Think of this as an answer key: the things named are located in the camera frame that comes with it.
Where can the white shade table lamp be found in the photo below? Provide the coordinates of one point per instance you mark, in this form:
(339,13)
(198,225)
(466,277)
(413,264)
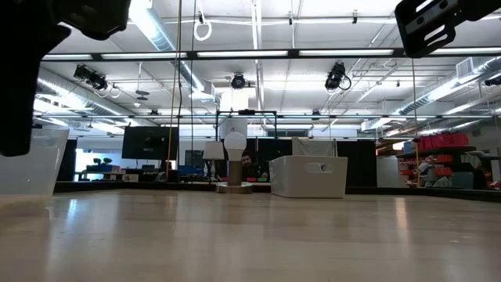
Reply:
(213,150)

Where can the silver ventilation duct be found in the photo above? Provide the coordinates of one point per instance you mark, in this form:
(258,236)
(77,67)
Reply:
(164,35)
(430,98)
(58,90)

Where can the white vent grille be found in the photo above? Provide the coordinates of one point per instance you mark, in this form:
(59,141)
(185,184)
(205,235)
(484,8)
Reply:
(467,67)

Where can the thin vertical pole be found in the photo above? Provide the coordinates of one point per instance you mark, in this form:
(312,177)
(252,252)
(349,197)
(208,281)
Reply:
(414,117)

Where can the black overhead frame bar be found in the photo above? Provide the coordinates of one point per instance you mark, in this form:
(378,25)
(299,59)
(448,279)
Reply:
(192,55)

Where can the black wall monitor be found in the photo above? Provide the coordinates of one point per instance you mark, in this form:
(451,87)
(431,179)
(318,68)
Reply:
(148,143)

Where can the black overhead camera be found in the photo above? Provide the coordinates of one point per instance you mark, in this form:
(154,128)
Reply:
(237,81)

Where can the white cabinet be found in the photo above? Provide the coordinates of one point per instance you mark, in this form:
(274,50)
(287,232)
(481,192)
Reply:
(386,172)

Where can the person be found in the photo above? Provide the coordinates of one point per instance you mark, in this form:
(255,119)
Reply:
(250,166)

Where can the metal shelf with storage bins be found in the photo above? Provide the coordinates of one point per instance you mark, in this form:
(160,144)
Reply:
(442,160)

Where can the small green plants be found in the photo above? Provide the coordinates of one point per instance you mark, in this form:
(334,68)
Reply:
(102,160)

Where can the white light bulb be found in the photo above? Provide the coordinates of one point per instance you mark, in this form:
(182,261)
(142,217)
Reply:
(235,145)

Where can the black ceiling-mounted camera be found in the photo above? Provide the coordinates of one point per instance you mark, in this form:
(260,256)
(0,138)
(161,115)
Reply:
(90,76)
(336,76)

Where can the grey fabric panel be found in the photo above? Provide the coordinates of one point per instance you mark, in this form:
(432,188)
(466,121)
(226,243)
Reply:
(313,147)

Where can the distant wooden desk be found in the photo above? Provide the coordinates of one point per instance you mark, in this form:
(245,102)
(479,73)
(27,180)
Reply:
(105,172)

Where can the black table frame rail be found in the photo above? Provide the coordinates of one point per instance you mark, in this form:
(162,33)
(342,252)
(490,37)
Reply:
(117,186)

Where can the clear plastic bin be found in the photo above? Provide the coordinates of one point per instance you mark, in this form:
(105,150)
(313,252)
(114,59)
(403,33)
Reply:
(43,168)

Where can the black distant rig frame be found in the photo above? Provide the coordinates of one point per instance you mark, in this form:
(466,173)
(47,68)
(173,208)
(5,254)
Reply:
(246,112)

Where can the black partition panel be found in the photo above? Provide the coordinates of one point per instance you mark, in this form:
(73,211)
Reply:
(70,158)
(356,162)

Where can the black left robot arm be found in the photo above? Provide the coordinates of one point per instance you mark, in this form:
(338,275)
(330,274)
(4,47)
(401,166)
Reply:
(23,78)

